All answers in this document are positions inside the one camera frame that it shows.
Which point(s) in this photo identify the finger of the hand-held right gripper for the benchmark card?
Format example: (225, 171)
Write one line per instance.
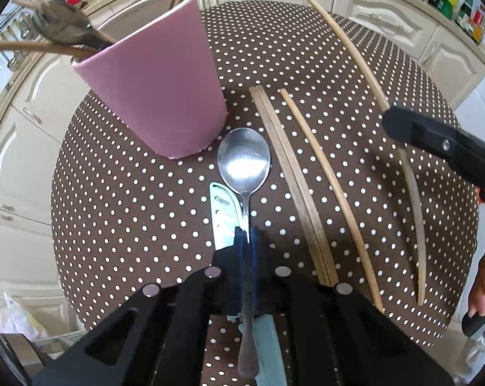
(435, 138)

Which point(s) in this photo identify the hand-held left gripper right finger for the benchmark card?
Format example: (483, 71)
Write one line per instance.
(255, 285)

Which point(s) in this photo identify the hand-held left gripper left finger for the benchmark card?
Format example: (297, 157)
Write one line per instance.
(241, 277)

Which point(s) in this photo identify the silver spoon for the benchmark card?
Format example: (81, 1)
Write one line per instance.
(244, 161)

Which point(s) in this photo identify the pink cup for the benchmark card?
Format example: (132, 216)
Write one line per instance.
(158, 88)

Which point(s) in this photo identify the brown polka dot tablecloth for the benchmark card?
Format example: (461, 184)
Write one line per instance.
(138, 217)

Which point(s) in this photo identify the red label bottle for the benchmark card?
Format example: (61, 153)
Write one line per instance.
(478, 24)

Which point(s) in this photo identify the dark sauce bottle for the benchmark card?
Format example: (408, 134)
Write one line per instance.
(464, 10)

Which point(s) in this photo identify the white plastic bag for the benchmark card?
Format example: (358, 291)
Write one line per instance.
(21, 317)

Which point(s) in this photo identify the cream base cabinets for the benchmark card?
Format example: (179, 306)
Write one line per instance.
(17, 161)

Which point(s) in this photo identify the red container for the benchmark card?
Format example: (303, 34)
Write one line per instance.
(73, 0)

